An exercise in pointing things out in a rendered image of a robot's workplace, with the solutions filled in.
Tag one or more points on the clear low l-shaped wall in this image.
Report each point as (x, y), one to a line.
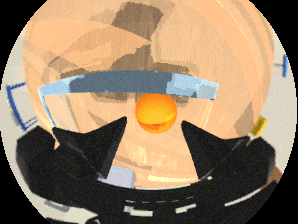
(61, 114)

